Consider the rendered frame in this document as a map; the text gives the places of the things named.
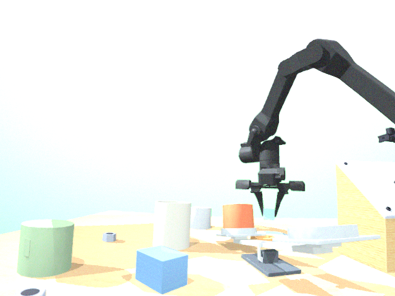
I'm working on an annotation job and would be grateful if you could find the orange cylinder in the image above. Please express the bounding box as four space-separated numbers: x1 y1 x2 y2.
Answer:
222 203 254 228

